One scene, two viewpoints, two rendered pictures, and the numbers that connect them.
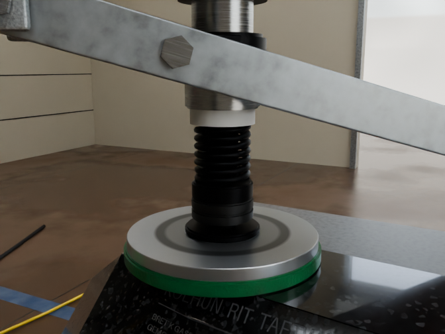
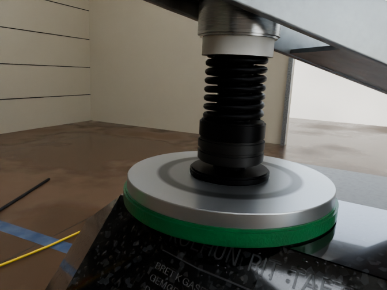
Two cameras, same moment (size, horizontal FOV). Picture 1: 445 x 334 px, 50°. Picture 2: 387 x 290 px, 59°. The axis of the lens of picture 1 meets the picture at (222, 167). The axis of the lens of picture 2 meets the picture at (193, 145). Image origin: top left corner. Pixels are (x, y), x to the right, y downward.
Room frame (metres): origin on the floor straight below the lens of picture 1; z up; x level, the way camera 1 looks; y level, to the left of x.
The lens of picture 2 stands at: (0.16, 0.05, 1.00)
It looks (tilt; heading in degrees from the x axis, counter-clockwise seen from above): 12 degrees down; 358
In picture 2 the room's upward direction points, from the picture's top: 3 degrees clockwise
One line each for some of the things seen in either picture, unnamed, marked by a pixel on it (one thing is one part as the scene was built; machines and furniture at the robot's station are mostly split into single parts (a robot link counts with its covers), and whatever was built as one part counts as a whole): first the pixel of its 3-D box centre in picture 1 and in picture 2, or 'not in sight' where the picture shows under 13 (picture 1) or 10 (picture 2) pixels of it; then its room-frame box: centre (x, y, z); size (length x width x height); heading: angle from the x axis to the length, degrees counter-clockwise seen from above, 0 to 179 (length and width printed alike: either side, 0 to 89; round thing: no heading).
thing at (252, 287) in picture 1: (222, 238); (228, 182); (0.51, 0.00, 0.89); 0.22 x 0.22 x 0.04
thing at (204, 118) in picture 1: (222, 107); (238, 38); (0.51, 0.00, 1.04); 0.07 x 0.07 x 0.04
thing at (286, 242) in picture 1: (222, 235); (228, 179); (0.51, 0.00, 0.89); 0.21 x 0.21 x 0.01
